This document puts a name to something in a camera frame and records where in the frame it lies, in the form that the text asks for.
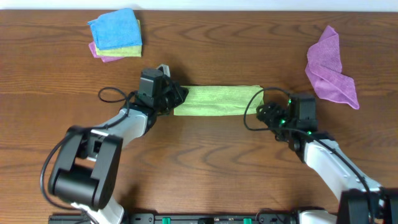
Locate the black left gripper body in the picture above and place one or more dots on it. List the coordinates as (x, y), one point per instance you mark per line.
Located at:
(175, 95)

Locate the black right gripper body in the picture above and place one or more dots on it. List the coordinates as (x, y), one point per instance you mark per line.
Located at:
(275, 117)

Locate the light green cloth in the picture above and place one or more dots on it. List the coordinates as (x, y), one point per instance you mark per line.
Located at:
(221, 101)

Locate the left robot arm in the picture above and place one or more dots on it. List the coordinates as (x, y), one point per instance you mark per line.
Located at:
(85, 170)

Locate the green folded cloth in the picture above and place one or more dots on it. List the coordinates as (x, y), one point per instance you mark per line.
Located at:
(134, 51)

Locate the purple crumpled cloth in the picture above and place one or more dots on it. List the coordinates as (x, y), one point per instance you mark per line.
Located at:
(325, 71)

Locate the blue folded cloth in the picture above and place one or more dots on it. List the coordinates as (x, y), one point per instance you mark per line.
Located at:
(116, 29)

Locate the purple folded cloth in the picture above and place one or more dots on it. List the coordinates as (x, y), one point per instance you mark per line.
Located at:
(104, 59)

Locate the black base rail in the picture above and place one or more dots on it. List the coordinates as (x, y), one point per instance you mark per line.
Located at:
(262, 218)

